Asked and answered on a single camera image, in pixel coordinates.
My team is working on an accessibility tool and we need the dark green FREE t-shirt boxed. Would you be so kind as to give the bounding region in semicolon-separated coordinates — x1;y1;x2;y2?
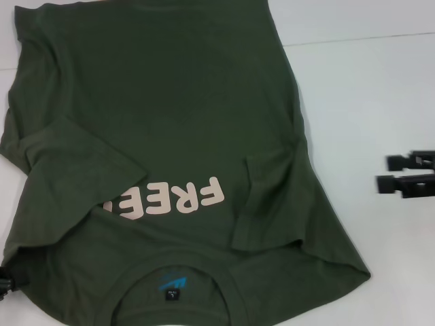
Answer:
0;0;372;326

